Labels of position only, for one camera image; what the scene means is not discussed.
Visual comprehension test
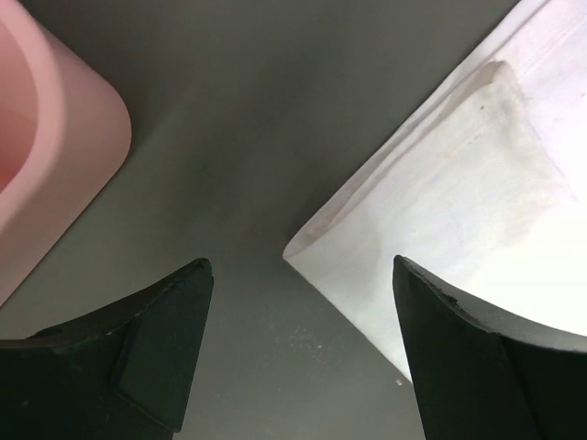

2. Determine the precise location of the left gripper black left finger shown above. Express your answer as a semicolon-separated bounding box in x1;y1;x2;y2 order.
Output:
1;258;214;439

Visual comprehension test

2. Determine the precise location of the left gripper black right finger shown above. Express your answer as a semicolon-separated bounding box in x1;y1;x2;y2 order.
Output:
393;256;586;439

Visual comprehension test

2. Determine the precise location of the white t shirt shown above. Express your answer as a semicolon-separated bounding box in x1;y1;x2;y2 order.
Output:
283;1;586;375

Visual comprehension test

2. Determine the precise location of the pink compartment organizer tray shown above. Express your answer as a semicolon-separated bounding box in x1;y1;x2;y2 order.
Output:
1;1;131;301

